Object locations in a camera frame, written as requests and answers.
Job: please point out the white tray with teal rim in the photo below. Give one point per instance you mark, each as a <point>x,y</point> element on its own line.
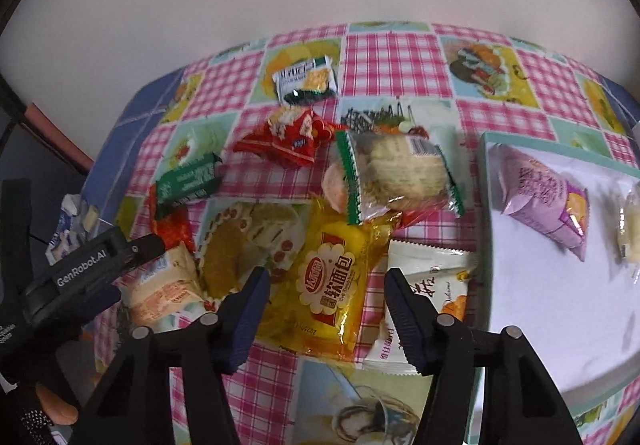
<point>540,305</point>

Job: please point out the white packet with orange print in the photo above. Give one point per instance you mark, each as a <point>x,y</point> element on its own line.
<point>450,285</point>

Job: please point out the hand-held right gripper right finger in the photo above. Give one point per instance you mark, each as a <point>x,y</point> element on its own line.
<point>406,320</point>

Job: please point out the white and green snack packet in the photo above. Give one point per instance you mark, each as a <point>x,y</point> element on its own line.
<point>305,77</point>

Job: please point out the orange-red snack packet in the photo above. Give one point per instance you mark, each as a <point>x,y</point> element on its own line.
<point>172,230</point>

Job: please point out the pale cream snack packet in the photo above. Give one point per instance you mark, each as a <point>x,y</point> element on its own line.
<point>160,290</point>

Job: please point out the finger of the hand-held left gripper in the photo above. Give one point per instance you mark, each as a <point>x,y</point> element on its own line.
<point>145,247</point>

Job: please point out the blue table cover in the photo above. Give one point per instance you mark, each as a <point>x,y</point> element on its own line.
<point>135,110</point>

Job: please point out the purple snack packet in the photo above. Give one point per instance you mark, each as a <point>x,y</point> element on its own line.
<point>540,195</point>

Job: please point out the yellow bread packet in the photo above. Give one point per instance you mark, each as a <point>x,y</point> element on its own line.
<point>325,290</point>

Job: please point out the round pale snack ball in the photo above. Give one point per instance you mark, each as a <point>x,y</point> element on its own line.
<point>631,230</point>

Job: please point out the person's left hand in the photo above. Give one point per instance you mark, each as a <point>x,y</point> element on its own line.
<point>56,407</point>

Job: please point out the pink checked picture tablecloth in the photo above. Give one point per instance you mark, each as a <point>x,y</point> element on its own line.
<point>385,75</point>

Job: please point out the clear cracker packet green edges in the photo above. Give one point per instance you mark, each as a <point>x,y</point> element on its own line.
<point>395,170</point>

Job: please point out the blue and white carton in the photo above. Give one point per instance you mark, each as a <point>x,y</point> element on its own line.
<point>70,230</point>

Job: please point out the reddish brown board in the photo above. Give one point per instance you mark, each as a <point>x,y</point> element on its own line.
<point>55,135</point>

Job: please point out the dark green snack packet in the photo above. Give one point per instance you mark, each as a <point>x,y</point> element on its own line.
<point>187,180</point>

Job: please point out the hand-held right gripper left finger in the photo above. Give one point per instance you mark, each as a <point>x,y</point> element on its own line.
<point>247,320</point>

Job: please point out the red crinkled snack packet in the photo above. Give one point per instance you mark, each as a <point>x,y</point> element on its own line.
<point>292,137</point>

